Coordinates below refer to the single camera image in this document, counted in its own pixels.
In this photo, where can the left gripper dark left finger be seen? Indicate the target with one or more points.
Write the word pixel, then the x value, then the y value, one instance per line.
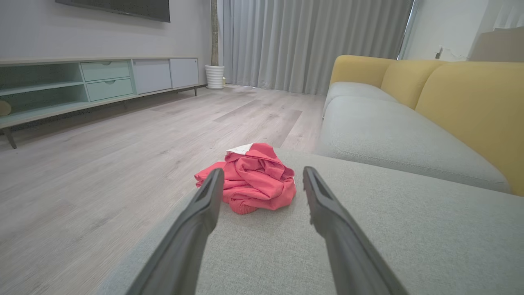
pixel 184 246

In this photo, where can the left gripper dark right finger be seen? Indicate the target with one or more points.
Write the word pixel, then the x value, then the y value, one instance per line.
pixel 348 246

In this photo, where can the red shorts white band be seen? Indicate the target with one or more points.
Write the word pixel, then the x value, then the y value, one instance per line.
pixel 258 180

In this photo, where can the grey sofa chaise cushion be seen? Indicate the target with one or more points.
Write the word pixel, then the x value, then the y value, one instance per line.
pixel 409 237

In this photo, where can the grey sofa seat cushion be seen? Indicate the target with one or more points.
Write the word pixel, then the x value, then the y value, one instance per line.
pixel 393 139
pixel 356 91

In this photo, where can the white ribbed plant pot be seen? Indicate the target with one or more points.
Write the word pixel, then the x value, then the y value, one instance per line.
pixel 215 77

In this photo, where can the light grey cabinet door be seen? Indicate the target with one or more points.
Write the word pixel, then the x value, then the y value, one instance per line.
pixel 184 72
pixel 151 76

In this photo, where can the pale green cabinet drawer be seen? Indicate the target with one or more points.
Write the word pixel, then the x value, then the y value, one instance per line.
pixel 109 89
pixel 105 70

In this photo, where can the yellow sofa back cushion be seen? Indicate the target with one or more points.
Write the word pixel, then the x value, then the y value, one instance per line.
pixel 409 82
pixel 479 110
pixel 358 70

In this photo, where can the long low tv cabinet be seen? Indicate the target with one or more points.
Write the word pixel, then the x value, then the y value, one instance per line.
pixel 49 110

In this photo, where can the grey pleated curtain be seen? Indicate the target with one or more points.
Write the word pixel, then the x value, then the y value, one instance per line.
pixel 307 41

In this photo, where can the brown plant trunk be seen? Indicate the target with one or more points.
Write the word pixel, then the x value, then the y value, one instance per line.
pixel 214 32

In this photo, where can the round tan shelf object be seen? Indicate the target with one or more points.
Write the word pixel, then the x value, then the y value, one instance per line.
pixel 4 108

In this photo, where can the beige box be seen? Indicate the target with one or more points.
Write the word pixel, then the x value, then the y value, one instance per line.
pixel 499 47

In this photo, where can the white sheer curtain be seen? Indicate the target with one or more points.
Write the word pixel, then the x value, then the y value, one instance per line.
pixel 509 14

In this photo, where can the black wall television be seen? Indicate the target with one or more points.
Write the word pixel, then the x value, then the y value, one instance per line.
pixel 131 7

